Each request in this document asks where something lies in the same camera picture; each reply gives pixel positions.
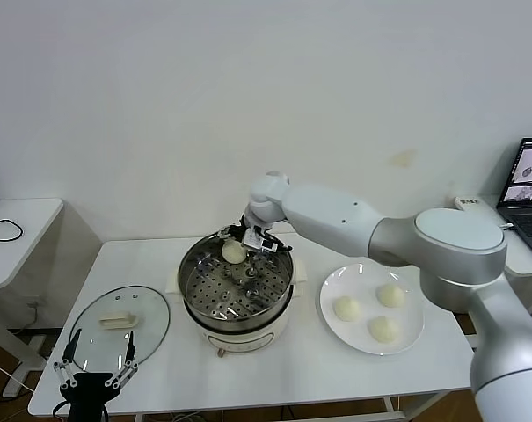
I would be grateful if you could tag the white side table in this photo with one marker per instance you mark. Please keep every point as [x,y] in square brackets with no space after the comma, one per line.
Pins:
[37,246]
[525,264]

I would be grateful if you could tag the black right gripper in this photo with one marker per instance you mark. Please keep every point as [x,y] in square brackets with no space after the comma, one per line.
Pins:
[243,232]

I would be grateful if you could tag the white round plate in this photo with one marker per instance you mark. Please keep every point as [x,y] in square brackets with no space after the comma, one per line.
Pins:
[406,338]

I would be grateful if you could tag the stainless steel steamer basket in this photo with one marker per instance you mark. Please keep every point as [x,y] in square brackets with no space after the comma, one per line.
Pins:
[235,299]

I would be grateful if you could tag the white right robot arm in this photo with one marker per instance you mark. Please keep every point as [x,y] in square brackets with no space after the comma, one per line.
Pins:
[336,215]

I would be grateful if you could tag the white main table frame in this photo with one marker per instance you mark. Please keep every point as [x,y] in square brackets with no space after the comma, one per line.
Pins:
[393,406]

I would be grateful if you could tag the round glass pot lid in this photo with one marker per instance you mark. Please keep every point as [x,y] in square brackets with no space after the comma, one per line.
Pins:
[116,303]

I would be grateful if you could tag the white steamed baozi bun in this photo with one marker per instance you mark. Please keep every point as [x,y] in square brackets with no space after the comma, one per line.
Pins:
[347,307]
[232,252]
[383,329]
[391,295]

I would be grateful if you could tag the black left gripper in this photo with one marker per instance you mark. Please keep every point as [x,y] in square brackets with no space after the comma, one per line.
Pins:
[87,391]

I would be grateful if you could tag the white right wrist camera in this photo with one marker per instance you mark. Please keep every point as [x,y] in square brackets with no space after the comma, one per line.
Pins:
[253,240]

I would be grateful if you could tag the grey open laptop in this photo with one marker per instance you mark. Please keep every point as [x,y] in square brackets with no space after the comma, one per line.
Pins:
[527,220]

